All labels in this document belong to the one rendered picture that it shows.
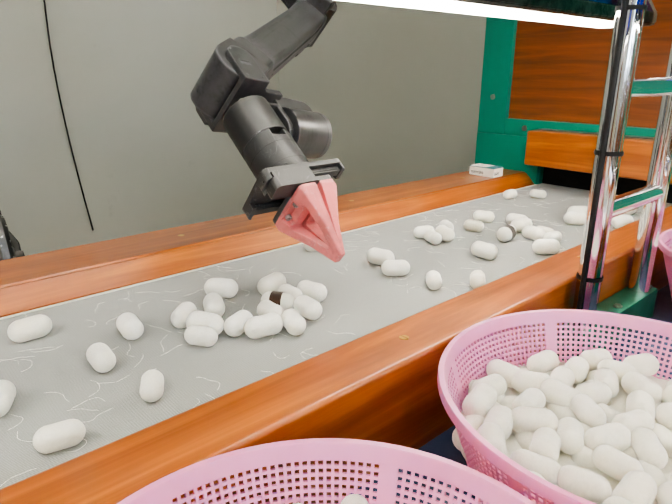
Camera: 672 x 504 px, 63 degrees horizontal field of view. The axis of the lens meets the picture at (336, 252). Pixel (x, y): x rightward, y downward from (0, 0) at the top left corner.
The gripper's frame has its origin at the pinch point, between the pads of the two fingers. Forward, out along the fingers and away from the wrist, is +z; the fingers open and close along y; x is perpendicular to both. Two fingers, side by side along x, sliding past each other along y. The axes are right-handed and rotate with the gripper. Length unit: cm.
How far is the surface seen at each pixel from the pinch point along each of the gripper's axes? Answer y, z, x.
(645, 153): 70, 0, -5
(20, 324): -25.8, -7.7, 12.4
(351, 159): 158, -108, 122
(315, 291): -0.5, 1.2, 5.4
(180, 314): -14.0, -1.9, 7.8
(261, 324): -9.5, 3.4, 3.4
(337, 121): 158, -127, 115
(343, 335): -3.3, 7.7, 2.0
